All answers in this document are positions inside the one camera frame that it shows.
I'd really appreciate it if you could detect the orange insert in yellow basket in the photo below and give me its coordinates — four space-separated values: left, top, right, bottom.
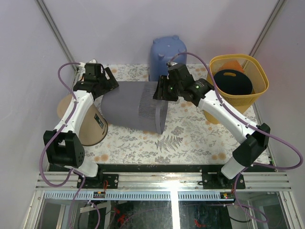
222 60 244 73

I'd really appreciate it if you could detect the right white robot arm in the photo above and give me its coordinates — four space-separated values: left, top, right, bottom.
153 62 270 188

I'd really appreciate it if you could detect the floral table cloth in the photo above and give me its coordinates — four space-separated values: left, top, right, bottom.
64 63 270 165

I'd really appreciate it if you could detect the grey mesh waste basket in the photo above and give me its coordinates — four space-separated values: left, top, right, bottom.
101 81 168 135

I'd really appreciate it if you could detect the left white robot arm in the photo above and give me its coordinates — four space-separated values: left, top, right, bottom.
40 62 119 188

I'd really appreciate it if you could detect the blue plastic bucket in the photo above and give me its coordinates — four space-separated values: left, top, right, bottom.
149 35 187 82

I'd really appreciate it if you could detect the beige bin with black rim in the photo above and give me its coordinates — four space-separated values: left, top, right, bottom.
55 91 108 146

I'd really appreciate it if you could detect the yellow mesh waste basket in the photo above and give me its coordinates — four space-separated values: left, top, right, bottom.
207 54 269 114

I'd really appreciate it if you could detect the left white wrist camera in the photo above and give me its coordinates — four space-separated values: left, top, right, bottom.
78 59 97 73

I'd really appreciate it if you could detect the aluminium mounting rail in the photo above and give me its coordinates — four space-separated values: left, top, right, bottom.
35 172 291 201

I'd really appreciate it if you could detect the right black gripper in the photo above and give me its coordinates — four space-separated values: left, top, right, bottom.
152 75 183 102

